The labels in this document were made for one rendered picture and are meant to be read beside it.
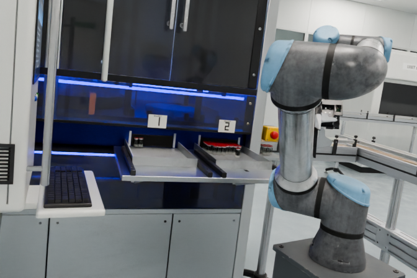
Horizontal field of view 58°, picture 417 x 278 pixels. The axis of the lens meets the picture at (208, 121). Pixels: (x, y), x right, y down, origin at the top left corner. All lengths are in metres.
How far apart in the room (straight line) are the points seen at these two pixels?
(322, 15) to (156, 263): 6.32
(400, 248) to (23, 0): 1.98
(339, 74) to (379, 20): 7.64
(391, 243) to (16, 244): 1.82
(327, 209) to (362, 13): 7.21
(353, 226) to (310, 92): 0.43
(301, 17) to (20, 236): 6.34
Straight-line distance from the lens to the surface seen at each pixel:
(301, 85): 0.79
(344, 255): 1.10
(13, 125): 1.17
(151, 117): 1.72
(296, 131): 0.90
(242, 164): 1.60
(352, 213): 1.07
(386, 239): 2.31
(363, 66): 0.79
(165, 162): 1.50
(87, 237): 1.86
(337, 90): 0.78
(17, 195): 1.22
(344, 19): 7.88
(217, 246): 2.01
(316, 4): 7.56
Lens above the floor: 1.26
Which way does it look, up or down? 7 degrees down
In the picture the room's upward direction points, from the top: 7 degrees clockwise
